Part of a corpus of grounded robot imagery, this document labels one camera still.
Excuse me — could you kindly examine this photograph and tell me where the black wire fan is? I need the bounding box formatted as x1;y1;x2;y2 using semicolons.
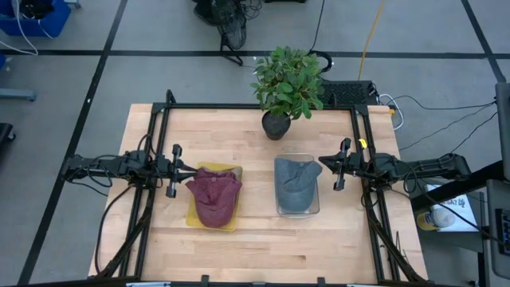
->
209;0;248;67

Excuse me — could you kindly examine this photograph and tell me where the gray metal foot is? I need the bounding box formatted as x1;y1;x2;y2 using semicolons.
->
0;88;37;102

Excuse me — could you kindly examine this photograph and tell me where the thin black cable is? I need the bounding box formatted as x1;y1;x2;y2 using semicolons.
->
392;94;499;155

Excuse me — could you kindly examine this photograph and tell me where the yellow white bottle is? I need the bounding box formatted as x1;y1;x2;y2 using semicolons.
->
416;206;457;232

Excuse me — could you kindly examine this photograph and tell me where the yellow plastic tray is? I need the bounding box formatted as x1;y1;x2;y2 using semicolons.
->
185;161;244;232

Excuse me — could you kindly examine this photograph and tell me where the gray baseball cap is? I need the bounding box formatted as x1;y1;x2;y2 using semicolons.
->
273;157;324;214

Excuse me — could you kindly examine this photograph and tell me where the clear plastic bin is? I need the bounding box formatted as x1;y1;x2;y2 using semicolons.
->
274;153;322;219

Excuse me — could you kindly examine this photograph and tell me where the black metal frame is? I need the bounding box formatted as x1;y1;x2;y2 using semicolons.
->
93;89;430;285

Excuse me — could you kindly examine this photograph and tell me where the white paper sheet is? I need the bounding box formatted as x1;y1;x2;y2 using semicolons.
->
425;183;479;233

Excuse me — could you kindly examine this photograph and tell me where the black caster base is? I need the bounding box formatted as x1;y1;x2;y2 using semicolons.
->
0;122;17;144

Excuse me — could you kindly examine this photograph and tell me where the green potted plant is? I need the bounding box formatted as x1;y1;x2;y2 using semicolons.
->
249;45;324;141

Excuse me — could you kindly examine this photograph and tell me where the yellow cable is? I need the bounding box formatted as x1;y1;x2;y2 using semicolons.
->
357;0;387;81

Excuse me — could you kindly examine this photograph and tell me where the gray monitor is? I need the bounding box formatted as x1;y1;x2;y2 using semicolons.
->
495;81;510;180

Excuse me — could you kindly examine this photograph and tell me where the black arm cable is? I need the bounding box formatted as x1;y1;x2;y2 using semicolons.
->
94;183;139;276

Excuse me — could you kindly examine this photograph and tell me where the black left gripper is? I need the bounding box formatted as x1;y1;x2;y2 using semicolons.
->
154;143;199;199

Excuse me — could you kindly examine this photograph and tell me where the person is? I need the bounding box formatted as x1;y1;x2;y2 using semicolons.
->
193;0;218;26

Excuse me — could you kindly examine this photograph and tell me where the white cable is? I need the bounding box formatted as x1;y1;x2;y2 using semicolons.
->
378;93;406;132

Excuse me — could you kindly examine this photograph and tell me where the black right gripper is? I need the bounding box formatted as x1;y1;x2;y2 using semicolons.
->
318;138;375;191

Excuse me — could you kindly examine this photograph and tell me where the black perforated box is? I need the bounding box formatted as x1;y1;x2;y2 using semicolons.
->
318;79;379;108

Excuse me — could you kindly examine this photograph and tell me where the blue plastic bin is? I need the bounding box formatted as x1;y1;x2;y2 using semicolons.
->
0;0;73;37

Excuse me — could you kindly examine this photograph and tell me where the black floor cable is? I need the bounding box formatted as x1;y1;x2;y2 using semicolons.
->
308;0;334;73

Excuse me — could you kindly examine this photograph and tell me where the black side table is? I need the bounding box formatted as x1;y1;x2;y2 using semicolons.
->
410;161;505;256

